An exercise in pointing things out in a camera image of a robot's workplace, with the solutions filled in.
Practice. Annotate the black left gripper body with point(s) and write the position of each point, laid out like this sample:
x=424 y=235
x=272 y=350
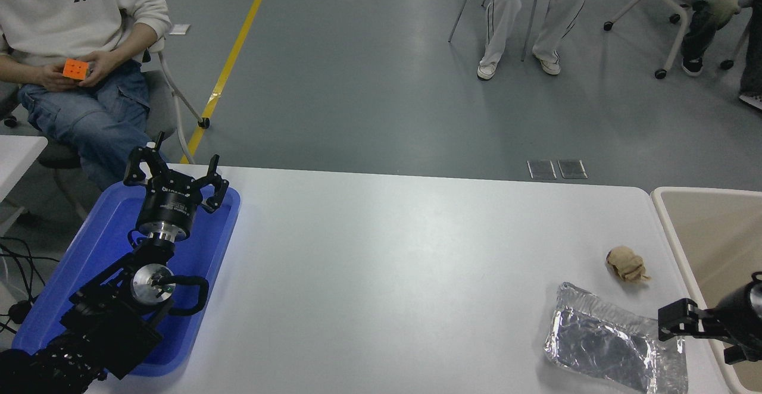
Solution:
x=169 y=203

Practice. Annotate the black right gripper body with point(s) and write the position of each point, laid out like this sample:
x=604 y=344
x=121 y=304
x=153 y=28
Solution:
x=735 y=319

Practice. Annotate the silver foil tray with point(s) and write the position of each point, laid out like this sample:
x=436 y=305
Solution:
x=601 y=343

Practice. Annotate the coloured puzzle cube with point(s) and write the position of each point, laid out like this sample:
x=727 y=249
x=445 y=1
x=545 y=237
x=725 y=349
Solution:
x=75 y=69

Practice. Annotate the person's right forearm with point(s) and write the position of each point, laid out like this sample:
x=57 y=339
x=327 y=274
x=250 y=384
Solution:
x=16 y=72

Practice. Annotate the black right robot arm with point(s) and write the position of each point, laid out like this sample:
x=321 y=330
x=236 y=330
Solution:
x=758 y=299

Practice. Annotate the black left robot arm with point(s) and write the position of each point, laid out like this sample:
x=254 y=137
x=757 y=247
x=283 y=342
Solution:
x=107 y=328

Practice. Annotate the person's left forearm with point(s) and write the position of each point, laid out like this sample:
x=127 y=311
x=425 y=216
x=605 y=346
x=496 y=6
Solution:
x=132 y=40

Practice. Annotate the metal floor plate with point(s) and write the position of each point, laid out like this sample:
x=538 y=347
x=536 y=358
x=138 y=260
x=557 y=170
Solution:
x=572 y=169
x=542 y=169

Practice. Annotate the person's left hand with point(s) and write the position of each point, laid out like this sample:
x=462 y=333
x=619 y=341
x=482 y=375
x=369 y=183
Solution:
x=104 y=65

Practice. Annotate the person's right hand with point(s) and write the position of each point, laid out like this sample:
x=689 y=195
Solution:
x=52 y=78

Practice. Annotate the grey wheeled office chair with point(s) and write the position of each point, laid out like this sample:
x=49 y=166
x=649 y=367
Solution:
x=164 y=108

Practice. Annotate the blue plastic tray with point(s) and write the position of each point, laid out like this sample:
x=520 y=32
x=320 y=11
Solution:
x=107 y=233

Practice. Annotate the crumpled tan paper ball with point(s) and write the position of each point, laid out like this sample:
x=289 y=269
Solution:
x=626 y=265

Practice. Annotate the large pale bin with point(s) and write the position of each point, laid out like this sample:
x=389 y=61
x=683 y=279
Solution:
x=714 y=239

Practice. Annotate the small white side table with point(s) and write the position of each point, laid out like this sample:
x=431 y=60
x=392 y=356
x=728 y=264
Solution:
x=18 y=156

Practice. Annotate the person with puzzle cube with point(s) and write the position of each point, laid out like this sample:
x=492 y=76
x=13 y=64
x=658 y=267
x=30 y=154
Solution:
x=59 y=22

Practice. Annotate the white-framed wheeled chair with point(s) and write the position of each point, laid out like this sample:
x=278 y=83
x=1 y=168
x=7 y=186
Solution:
x=677 y=43

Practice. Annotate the person in dark trousers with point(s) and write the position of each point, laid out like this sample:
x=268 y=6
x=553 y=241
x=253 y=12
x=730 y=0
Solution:
x=702 y=1

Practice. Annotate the person in pale trousers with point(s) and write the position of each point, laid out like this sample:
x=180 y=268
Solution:
x=503 y=19

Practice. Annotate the white metal-legged chair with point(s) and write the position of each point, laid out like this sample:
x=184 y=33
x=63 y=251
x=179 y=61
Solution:
x=530 y=25

